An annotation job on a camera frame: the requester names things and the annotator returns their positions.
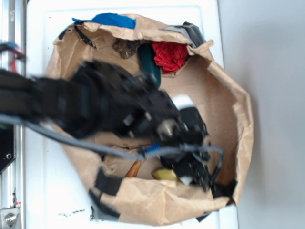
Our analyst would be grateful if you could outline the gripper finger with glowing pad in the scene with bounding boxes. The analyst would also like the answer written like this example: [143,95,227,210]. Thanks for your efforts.
[160,155,211,192]
[172,94,194,110]

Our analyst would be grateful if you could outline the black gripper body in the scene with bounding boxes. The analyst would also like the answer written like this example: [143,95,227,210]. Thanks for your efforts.
[119,90,207,154]

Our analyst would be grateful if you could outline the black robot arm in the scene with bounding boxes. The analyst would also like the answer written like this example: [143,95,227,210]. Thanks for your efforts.
[0,61,215,190]

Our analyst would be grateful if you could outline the dark green oval object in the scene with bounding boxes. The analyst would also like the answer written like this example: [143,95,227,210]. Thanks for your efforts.
[138,44,161,88]

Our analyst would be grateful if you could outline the red crumpled paper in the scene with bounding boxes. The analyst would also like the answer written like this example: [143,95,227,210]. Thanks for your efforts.
[152,42,188,74]

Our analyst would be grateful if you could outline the brown paper bag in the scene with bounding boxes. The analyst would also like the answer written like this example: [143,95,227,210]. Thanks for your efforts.
[46,14,254,226]

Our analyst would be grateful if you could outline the small brown wooden stick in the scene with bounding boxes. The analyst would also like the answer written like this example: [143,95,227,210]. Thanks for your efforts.
[125,161,143,177]

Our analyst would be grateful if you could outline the brown rough rock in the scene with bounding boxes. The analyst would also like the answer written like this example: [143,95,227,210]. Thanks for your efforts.
[112,39,141,59]

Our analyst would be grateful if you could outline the grey braided cable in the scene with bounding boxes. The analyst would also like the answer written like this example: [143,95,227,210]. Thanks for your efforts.
[0,113,225,187]

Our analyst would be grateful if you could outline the red and black wires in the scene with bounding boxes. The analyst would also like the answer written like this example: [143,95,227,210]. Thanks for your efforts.
[0,41,27,72]

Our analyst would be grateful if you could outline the aluminium frame rail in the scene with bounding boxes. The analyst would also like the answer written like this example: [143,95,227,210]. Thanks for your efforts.
[0,0,27,229]

